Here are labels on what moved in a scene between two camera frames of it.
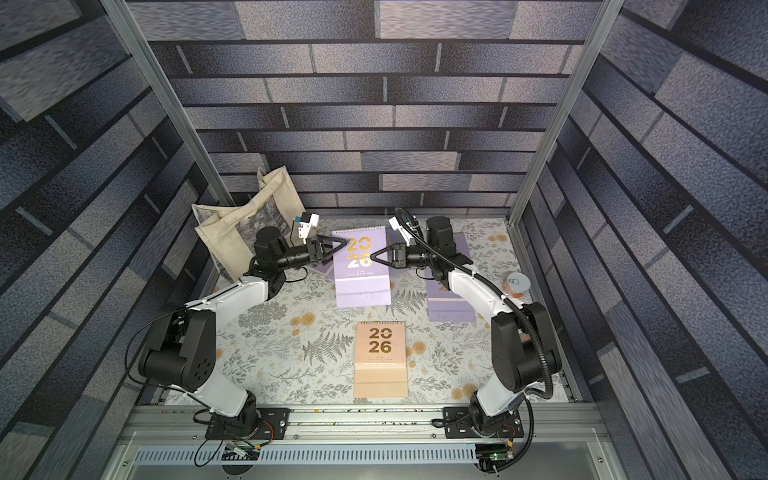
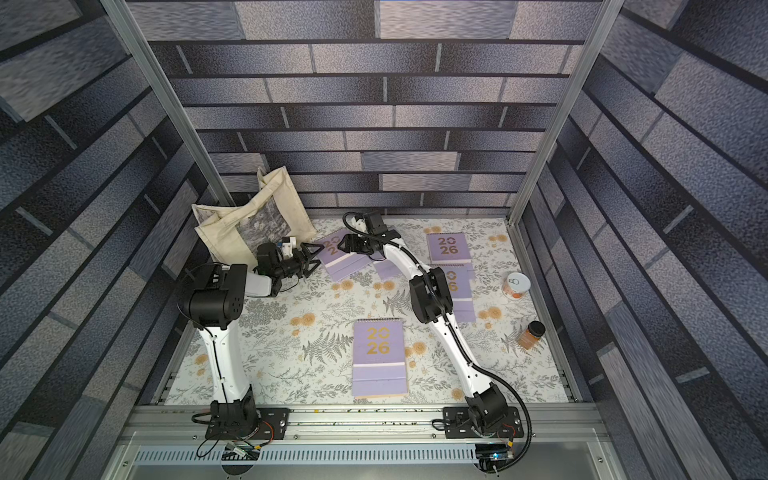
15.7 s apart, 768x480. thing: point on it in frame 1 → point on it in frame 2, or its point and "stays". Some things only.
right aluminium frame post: [610, 10] stays
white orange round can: [516, 285] stays
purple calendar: [359, 279] → [378, 358]
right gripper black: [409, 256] → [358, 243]
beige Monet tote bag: [230, 233] stays
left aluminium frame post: [119, 14] stays
